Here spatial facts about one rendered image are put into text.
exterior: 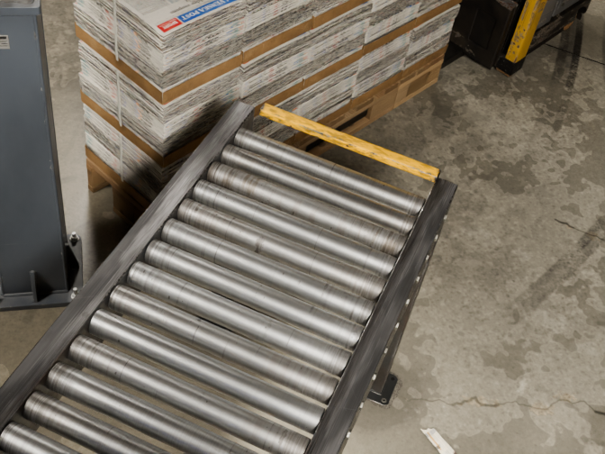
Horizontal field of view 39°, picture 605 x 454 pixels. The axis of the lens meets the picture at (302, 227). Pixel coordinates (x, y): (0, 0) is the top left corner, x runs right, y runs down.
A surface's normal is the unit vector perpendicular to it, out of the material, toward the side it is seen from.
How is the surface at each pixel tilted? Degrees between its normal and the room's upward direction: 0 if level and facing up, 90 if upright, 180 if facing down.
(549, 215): 0
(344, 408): 0
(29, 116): 90
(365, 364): 0
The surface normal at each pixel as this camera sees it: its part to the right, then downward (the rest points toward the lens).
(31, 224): 0.19, 0.74
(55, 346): 0.13, -0.67
